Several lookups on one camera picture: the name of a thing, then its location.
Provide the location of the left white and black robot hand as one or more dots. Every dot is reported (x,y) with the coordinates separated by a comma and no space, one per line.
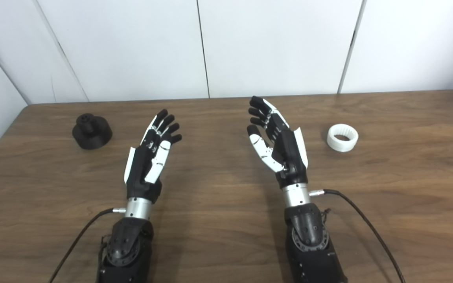
(140,173)

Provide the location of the round black plastic part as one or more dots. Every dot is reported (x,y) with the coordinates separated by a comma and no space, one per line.
(92,137)

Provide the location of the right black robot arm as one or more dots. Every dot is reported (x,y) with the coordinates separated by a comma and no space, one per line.
(313,243)

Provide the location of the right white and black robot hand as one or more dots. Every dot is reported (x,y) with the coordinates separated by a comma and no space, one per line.
(289,153)

